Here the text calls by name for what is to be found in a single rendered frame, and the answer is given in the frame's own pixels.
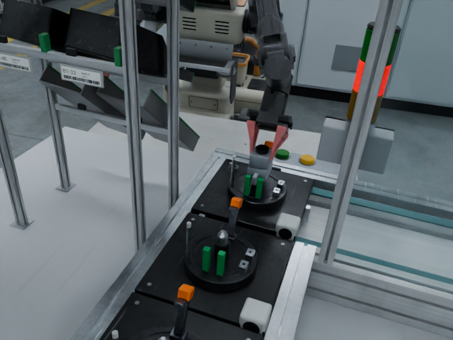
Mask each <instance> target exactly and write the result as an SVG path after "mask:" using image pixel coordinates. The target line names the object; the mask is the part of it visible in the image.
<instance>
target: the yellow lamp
mask: <svg viewBox="0 0 453 340"><path fill-rule="evenodd" d="M357 94H358V92H356V91H354V89H353V90H352V93H351V99H350V102H349V107H348V111H347V114H346V116H347V117H348V118H349V119H350V120H351V119H352V116H353V111H354V108H355V103H356V100H357Z"/></svg>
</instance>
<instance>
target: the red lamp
mask: <svg viewBox="0 0 453 340"><path fill-rule="evenodd" d="M364 66H365V63H364V62H363V61H362V60H359V64H358V67H357V73H356V76H355V81H354V84H353V89H354V91H356V92H358V91H359V86H360V83H361V77H362V74H363V69H364Z"/></svg>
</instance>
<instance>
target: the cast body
mask: <svg viewBox="0 0 453 340"><path fill-rule="evenodd" d="M271 152H272V149H269V147H268V146H266V145H263V144H260V145H257V146H255V147H254V149H253V150H252V152H251V154H250V156H249V166H248V170H247V174H248V175H251V179H252V181H251V184H252V185H256V183H257V180H258V178H259V177H261V178H264V181H263V182H265V181H266V180H267V178H268V176H269V174H270V171H271V169H272V163H273V160H272V161H271V160H270V155H271Z"/></svg>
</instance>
